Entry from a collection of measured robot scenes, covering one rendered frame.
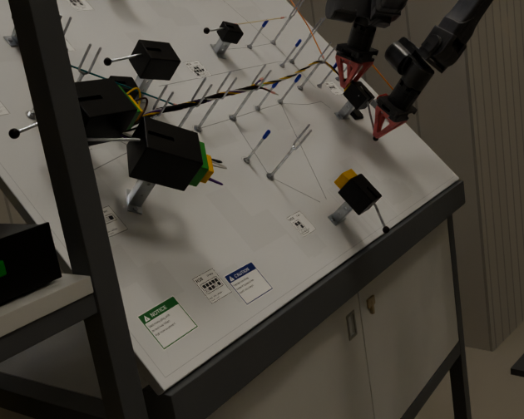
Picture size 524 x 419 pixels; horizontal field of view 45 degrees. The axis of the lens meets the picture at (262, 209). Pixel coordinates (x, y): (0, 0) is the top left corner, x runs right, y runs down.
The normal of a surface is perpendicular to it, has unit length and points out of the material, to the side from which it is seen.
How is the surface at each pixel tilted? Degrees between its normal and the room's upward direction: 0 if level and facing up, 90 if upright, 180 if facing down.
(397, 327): 90
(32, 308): 90
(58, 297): 90
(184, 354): 50
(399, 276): 90
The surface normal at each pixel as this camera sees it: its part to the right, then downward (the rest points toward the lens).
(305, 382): 0.81, 0.00
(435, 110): -0.67, 0.27
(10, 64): 0.52, -0.62
